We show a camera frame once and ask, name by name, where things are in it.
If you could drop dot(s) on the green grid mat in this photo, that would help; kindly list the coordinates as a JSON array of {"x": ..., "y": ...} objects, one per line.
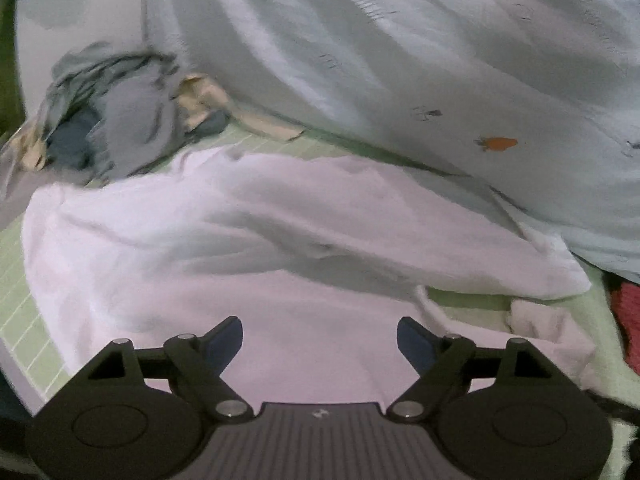
[{"x": 22, "y": 305}]

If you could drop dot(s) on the cream patterned cloth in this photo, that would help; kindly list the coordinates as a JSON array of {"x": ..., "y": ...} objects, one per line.
[{"x": 210, "y": 95}]

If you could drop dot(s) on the grey-blue crumpled garment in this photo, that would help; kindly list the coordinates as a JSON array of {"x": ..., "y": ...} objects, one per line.
[{"x": 112, "y": 120}]

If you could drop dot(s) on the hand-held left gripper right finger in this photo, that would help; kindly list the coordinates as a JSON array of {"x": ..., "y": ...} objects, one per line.
[{"x": 413, "y": 344}]

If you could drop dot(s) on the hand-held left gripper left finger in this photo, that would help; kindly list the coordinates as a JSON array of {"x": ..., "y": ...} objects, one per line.
[{"x": 226, "y": 342}]

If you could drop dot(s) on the pale blue carrot-print blanket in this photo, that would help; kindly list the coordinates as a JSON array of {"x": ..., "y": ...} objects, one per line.
[{"x": 410, "y": 60}]

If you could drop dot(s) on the white shirt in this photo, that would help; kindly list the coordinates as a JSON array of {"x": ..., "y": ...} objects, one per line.
[{"x": 280, "y": 240}]

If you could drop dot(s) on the red cloth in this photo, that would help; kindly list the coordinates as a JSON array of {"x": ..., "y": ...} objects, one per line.
[{"x": 628, "y": 325}]

